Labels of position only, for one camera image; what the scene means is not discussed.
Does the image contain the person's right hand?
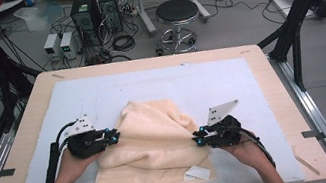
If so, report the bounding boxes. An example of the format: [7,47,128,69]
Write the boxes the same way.
[219,132,272,180]

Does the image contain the person's left hand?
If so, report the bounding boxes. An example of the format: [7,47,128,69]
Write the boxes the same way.
[50,142,109,183]

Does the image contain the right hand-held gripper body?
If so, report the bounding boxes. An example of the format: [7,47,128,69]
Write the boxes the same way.
[199,98,247,151]

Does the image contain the white power supply box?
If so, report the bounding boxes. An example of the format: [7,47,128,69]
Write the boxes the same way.
[40,32,64,60]
[57,29,84,61]

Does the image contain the large black computer tower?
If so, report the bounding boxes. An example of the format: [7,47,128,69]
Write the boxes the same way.
[67,0,108,50]

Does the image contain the cream towel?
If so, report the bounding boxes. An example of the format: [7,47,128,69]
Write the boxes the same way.
[78,88,219,183]

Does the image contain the clear plastic bag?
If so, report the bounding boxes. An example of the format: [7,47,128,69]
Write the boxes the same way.
[12,0,68,36]

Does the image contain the coiled black cable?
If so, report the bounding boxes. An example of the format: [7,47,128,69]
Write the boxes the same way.
[110,33,137,55]

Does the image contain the slim black computer tower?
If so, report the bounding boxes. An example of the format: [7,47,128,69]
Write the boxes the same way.
[97,0,125,35]

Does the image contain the black round stool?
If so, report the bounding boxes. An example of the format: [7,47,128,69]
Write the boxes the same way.
[146,0,207,59]

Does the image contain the right hand-held gripper cable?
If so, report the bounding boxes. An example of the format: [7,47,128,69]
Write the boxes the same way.
[237,122,278,174]

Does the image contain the black floor cables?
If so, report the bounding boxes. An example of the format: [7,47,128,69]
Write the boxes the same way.
[202,0,286,38]

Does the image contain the black bracket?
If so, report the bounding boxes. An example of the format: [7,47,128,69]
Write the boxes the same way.
[301,127,326,143]
[0,166,18,180]

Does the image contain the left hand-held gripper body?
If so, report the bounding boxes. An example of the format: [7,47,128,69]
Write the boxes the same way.
[60,111,114,163]

